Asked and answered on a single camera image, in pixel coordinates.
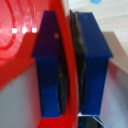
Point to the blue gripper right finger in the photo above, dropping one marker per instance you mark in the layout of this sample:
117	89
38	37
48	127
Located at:
95	63

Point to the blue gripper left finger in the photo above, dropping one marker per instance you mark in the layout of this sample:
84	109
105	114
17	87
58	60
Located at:
48	66

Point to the red bowl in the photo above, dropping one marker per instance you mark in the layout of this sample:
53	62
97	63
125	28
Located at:
20	36

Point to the light blue mug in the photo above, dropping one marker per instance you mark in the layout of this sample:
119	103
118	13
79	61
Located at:
96	1

